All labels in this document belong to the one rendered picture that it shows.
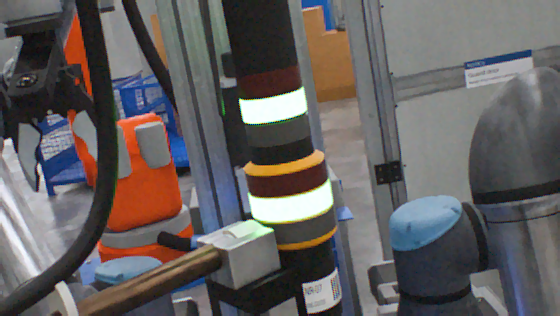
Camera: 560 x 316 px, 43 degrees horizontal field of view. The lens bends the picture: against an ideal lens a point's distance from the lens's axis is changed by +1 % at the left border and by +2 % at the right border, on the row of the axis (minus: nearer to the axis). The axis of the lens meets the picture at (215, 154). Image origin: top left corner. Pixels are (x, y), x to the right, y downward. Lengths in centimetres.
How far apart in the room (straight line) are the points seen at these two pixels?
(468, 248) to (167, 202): 332
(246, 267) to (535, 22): 205
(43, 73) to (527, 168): 54
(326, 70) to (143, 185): 568
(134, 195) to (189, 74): 310
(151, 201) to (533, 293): 366
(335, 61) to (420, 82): 740
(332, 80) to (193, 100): 843
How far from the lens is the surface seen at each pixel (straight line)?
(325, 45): 962
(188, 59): 126
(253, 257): 35
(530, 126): 80
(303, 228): 36
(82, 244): 32
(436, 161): 232
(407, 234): 117
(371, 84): 221
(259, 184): 36
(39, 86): 82
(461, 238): 119
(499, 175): 81
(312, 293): 38
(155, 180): 433
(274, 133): 36
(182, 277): 34
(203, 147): 128
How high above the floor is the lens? 167
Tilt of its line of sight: 13 degrees down
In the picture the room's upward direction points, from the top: 12 degrees counter-clockwise
